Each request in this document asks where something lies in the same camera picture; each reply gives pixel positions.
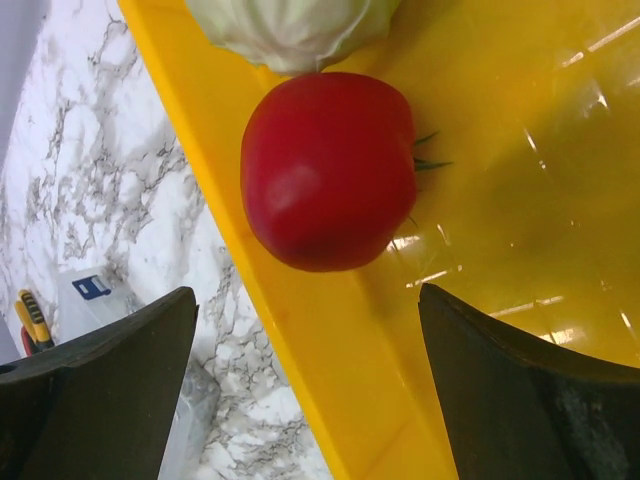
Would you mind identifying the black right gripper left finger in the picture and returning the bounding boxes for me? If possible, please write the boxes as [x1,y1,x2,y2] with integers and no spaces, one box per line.
[1,287,198,479]

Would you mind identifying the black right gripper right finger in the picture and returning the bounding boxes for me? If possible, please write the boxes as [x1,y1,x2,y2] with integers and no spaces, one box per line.
[418,284,639,479]

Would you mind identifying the red tomato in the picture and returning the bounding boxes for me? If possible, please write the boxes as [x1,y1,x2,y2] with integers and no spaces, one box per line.
[240,72,442,272]

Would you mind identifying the yellow plastic bin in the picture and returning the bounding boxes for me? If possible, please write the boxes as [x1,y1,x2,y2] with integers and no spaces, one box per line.
[120,1,639,479]

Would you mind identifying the clear plastic screw box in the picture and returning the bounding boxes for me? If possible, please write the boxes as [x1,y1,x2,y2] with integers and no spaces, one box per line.
[57,267,220,479]

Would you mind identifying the green cabbage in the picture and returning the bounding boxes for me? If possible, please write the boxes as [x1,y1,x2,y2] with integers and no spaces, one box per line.
[186,0,400,76]

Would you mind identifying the yellow handled pliers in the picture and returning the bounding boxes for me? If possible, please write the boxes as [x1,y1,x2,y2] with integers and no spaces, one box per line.
[14,289,55,353]

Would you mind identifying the red utility knife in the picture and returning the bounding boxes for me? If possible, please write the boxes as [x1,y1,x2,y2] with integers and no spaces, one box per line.
[20,327,38,356]

